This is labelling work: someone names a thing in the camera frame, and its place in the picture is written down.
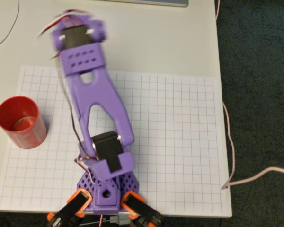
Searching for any white grid paper sheet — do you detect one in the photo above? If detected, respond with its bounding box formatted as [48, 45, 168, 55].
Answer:
[0, 65, 224, 213]

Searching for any red plastic cup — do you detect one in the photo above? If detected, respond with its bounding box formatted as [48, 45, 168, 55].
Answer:
[0, 96, 48, 150]

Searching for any grey cable connector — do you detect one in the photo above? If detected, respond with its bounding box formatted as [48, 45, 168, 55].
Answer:
[109, 214, 131, 226]

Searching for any pink cable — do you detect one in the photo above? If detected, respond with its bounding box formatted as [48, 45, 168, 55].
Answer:
[214, 0, 284, 190]

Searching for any thin grey wire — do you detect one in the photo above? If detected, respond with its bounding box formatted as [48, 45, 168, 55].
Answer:
[0, 0, 20, 52]

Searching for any orange black table clamp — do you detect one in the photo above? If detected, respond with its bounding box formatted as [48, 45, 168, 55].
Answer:
[46, 189, 93, 227]
[122, 190, 165, 227]

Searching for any silver laptop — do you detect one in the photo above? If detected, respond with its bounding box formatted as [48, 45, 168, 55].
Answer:
[54, 0, 189, 8]

